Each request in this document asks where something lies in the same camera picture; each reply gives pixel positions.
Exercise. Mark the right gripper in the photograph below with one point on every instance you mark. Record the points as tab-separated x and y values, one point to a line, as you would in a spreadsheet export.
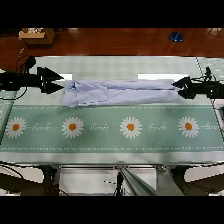
199	89

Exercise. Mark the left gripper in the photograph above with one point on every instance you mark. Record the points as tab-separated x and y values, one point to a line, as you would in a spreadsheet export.
37	81

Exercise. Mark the light blue shirt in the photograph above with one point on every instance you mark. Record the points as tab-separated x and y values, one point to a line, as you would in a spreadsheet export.
123	92

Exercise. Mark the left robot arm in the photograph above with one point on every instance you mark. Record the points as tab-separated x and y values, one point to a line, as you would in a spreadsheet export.
16	81

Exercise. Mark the cardboard box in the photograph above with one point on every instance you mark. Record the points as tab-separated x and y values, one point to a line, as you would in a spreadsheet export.
38	36

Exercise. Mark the blue round object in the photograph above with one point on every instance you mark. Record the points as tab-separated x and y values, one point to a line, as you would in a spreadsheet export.
176	36

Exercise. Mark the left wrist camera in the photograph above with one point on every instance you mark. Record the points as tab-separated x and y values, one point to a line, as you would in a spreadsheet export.
30	62

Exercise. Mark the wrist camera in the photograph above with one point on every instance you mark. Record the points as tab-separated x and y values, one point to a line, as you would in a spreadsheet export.
30	62
208	74

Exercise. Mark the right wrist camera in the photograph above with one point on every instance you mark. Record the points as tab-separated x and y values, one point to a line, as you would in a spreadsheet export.
208	74

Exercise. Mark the silver frame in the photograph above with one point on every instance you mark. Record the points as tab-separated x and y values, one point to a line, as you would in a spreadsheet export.
141	186

